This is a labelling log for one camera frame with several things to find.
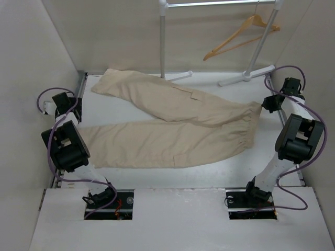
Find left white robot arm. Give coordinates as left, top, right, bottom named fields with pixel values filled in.
left=41, top=87, right=117, bottom=211

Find white metal clothes rack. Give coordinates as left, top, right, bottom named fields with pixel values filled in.
left=159, top=1, right=284, bottom=86

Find wooden clothes hanger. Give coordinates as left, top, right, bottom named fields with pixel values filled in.
left=203, top=14, right=268, bottom=61

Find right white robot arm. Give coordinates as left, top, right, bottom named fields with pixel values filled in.
left=242, top=77, right=327, bottom=207

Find beige trousers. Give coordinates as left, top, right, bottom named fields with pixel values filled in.
left=79, top=69, right=262, bottom=168

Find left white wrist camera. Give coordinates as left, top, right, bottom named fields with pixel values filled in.
left=42, top=101, right=57, bottom=116

